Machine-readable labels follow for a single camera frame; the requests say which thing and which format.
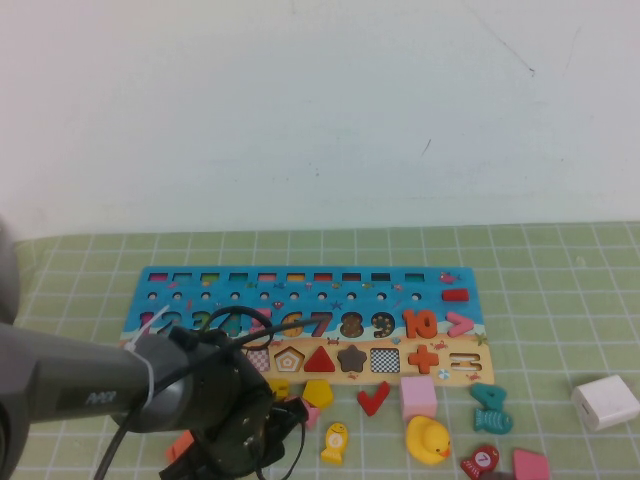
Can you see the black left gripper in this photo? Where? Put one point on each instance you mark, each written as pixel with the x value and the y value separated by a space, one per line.
pixel 240 435

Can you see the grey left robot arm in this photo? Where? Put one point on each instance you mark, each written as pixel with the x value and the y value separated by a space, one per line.
pixel 75 380

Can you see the yellow equals sign piece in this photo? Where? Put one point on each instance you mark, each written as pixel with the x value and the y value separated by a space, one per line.
pixel 281 389

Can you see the yellow pentagon piece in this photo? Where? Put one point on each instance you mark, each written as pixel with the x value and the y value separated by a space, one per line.
pixel 317 392

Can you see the red triangle piece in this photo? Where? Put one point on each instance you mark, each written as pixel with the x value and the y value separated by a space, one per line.
pixel 320 364

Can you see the pink number five piece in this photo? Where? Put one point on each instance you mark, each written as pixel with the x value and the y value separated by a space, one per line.
pixel 257 327

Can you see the red check mark piece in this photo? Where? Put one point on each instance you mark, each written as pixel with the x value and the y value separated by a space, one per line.
pixel 370 402

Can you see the brown star piece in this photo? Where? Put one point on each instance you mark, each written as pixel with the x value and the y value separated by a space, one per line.
pixel 352 359

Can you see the colourful wooden puzzle board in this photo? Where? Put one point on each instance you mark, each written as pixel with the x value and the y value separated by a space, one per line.
pixel 310 300

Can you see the orange plus sign piece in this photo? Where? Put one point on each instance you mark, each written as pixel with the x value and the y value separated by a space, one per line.
pixel 423 359

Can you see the orange number ten piece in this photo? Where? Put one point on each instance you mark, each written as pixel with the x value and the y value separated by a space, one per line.
pixel 410 325

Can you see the teal number four piece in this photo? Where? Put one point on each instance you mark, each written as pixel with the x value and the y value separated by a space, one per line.
pixel 492 395

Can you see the pink greater-than sign piece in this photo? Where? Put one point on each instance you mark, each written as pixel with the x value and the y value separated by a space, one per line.
pixel 466 325

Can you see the red rectangle piece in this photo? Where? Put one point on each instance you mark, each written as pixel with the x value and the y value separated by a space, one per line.
pixel 455 295

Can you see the orange wooden block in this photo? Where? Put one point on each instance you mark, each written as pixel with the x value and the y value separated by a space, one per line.
pixel 179 447

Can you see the pink wooden fish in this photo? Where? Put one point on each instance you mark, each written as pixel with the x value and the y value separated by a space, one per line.
pixel 311 415

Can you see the yellow wooden fish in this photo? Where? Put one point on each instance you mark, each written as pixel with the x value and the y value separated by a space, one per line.
pixel 334 442

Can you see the white zip tie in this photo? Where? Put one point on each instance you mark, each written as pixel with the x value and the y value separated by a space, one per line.
pixel 149 370

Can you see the yellow rubber duck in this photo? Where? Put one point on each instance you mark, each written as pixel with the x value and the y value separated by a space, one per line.
pixel 425 440

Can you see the light pink square block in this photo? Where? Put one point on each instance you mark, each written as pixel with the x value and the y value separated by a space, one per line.
pixel 417 395

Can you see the red wooden fish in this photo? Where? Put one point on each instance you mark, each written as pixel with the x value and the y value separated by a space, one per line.
pixel 480 459

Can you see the pink rhombus block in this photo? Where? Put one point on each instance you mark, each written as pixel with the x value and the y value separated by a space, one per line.
pixel 530 465

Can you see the green checkered tablecloth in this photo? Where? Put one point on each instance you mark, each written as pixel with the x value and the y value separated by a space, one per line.
pixel 550 300

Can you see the white plastic box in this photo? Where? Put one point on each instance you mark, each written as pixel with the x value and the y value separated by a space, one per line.
pixel 607 402

